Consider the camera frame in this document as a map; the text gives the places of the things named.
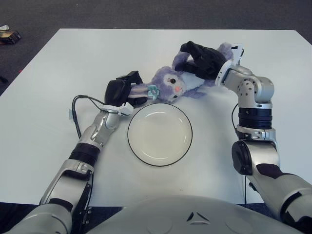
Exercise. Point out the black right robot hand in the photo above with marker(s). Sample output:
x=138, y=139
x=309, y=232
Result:
x=208, y=63

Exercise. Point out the white plate with black rim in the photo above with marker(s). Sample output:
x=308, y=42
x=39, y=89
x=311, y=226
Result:
x=159, y=135

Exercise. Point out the white crumpled object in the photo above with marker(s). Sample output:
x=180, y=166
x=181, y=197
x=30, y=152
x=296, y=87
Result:
x=3, y=27

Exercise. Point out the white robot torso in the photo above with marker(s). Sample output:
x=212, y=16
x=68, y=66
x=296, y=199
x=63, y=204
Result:
x=195, y=214

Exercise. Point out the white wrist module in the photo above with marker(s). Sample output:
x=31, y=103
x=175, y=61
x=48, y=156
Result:
x=237, y=53
x=126, y=109

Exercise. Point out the purple plush bunny doll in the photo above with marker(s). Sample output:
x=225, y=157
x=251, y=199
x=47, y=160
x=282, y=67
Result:
x=168, y=84

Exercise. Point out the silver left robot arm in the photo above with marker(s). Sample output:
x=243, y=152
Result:
x=95, y=131

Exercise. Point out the dark cardboard box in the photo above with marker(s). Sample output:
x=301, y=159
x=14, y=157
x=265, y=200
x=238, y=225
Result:
x=11, y=37

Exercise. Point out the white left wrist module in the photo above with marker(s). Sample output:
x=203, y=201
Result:
x=126, y=109

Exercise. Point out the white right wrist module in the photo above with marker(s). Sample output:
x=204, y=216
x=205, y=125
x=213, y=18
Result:
x=237, y=53

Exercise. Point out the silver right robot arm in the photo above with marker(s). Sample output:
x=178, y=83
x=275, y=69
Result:
x=258, y=156

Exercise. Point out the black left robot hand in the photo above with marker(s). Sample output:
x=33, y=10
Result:
x=114, y=92

